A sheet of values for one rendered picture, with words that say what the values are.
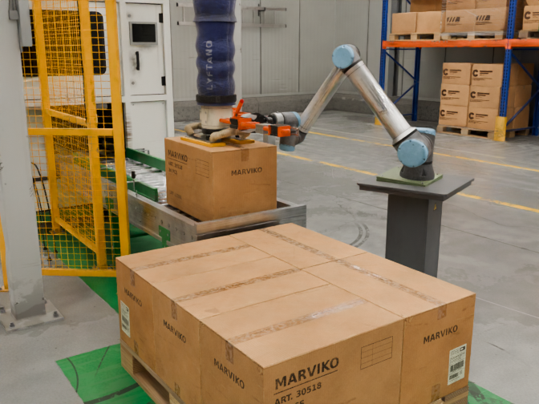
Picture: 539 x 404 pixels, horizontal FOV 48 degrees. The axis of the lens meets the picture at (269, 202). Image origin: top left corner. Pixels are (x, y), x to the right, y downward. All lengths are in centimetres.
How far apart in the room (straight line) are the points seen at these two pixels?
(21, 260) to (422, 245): 217
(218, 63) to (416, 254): 150
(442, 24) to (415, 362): 941
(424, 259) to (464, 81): 786
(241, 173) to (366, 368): 144
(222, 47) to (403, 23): 885
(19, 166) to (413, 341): 218
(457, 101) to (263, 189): 814
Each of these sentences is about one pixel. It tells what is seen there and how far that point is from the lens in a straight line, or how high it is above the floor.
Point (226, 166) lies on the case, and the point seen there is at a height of 87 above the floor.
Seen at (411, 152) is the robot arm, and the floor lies 95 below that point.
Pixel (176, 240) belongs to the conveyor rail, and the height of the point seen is 46.
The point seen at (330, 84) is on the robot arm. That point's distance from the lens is 342.
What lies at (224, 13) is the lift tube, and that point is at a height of 164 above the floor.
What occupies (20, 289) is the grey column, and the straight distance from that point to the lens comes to 361.
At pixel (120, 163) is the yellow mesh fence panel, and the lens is 366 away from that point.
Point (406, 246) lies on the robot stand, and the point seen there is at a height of 39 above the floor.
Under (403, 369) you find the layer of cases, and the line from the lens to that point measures 232.
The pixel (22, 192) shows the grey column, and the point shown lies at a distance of 347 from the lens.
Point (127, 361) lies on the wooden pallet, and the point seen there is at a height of 6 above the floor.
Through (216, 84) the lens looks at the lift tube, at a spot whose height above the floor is 127.
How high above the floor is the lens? 146
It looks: 14 degrees down
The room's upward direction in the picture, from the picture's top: straight up
